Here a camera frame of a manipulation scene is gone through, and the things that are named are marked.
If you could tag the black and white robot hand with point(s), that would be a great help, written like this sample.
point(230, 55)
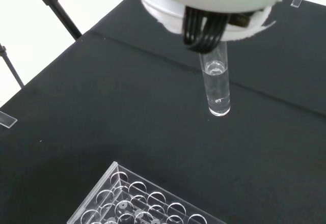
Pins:
point(203, 0)

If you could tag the clear plastic test tube rack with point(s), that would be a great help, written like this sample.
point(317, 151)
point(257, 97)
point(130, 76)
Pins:
point(137, 198)

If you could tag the clear plastic cloth clip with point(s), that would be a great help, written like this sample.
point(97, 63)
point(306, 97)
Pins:
point(296, 2)
point(7, 118)

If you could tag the black cloth bench cover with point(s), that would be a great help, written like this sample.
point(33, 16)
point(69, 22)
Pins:
point(152, 112)

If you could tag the black tripod stand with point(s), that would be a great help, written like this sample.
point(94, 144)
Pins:
point(48, 7)

